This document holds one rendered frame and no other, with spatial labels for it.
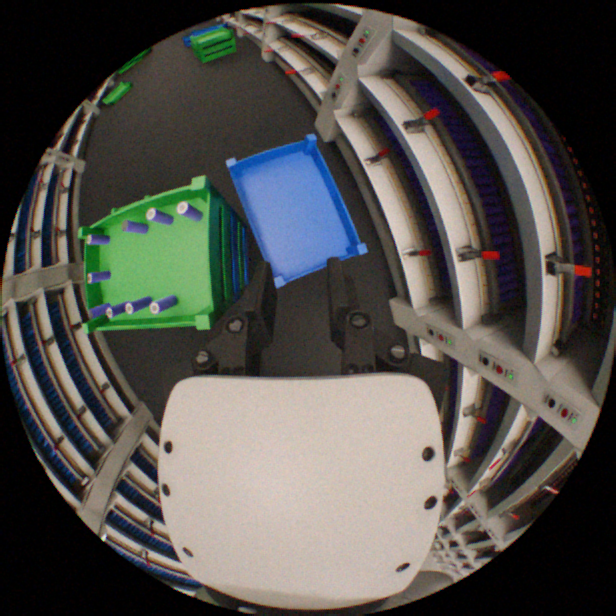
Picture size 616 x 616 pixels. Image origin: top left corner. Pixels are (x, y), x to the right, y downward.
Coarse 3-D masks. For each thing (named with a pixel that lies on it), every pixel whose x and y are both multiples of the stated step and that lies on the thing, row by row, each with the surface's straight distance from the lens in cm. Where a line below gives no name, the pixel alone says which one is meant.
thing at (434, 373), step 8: (416, 360) 10; (424, 360) 10; (432, 360) 10; (384, 368) 9; (408, 368) 9; (416, 368) 9; (424, 368) 10; (432, 368) 10; (440, 368) 10; (416, 376) 9; (424, 376) 9; (432, 376) 10; (440, 376) 10; (432, 384) 9; (440, 384) 10; (432, 392) 9; (440, 392) 9; (440, 400) 9; (440, 408) 9
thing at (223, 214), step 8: (224, 200) 39; (224, 208) 39; (224, 216) 39; (224, 224) 38; (224, 232) 38; (224, 240) 38; (224, 248) 37; (224, 256) 37; (224, 264) 37; (224, 272) 37; (224, 280) 37; (224, 288) 37; (232, 288) 42; (224, 296) 37; (232, 296) 42; (224, 304) 35; (232, 304) 41; (224, 312) 35
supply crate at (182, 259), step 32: (192, 192) 34; (96, 224) 46; (160, 224) 39; (192, 224) 36; (96, 256) 50; (128, 256) 43; (160, 256) 38; (192, 256) 35; (96, 288) 50; (128, 288) 44; (160, 288) 39; (192, 288) 36; (96, 320) 47; (128, 320) 44; (160, 320) 37; (192, 320) 32
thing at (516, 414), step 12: (516, 408) 49; (528, 408) 46; (504, 420) 56; (516, 420) 52; (504, 432) 57; (516, 432) 59; (492, 444) 66; (504, 444) 60; (492, 456) 67; (528, 456) 85; (480, 468) 80; (492, 468) 76; (516, 468) 96; (480, 480) 83; (504, 480) 105; (468, 492) 99; (480, 492) 99
